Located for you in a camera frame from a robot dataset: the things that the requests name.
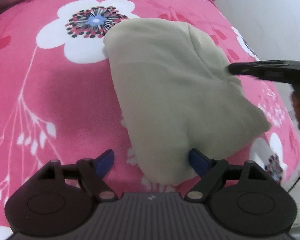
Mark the beige zip jacket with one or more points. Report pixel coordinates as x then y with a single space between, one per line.
170 92

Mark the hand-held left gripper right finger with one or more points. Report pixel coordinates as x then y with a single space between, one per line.
198 161

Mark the pink floral bed sheet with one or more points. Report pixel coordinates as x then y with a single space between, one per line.
52 92

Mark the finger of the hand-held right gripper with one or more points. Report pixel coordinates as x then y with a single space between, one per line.
250 69

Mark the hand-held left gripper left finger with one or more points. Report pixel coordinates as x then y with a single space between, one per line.
105 162

